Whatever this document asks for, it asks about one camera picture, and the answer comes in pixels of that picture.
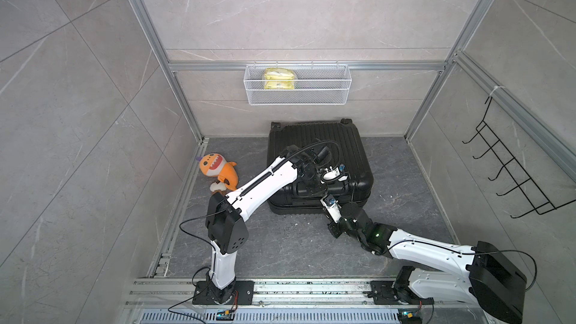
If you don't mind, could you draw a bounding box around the black hard-shell suitcase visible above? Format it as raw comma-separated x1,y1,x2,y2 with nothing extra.
267,118,374,215

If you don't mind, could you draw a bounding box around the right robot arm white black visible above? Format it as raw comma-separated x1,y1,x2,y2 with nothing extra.
321,196,532,323

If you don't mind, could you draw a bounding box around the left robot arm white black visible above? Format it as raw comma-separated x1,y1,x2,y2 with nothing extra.
178,139,342,304

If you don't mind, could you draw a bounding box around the orange shark plush toy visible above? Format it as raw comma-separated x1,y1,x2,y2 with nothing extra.
196,153,239,193

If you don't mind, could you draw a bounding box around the yellow green packet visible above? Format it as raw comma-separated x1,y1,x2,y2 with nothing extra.
262,67,297,90

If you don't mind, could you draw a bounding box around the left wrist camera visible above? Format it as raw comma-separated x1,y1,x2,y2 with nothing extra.
320,163,349,184

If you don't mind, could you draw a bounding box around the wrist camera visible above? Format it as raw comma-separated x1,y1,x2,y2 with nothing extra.
320,163,349,184
320,194,341,224

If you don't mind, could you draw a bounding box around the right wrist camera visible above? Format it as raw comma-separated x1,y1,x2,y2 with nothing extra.
320,194,341,224

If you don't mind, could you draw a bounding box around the white wire mesh basket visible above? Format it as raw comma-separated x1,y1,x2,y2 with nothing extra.
243,64,352,106

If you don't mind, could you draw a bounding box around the white perforated cable tray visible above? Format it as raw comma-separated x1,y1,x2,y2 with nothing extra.
137,307,400,323

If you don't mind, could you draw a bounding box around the aluminium frame profile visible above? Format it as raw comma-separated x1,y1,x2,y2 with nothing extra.
128,0,575,178

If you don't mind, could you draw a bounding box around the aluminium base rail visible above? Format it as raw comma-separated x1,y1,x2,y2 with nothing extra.
125,277,473,309

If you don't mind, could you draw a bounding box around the black wire hook rack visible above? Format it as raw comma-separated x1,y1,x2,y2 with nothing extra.
462,96,575,219

